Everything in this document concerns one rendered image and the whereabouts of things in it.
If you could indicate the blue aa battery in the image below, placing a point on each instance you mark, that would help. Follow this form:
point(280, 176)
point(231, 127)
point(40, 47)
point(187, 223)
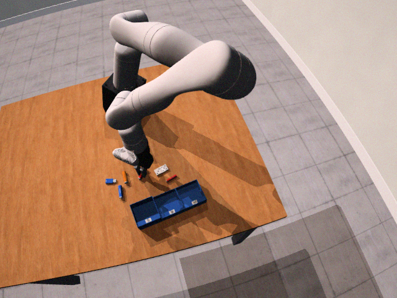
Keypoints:
point(120, 191)

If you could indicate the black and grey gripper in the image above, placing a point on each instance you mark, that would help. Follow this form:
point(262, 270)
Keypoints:
point(137, 155)

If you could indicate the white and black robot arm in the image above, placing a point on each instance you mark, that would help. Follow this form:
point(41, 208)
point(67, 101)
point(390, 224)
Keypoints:
point(215, 67)

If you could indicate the white domino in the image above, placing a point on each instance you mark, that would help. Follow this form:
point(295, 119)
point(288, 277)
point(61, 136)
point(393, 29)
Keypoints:
point(161, 170)

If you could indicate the orange aa battery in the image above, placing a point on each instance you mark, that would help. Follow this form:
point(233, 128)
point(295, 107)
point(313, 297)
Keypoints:
point(125, 177)

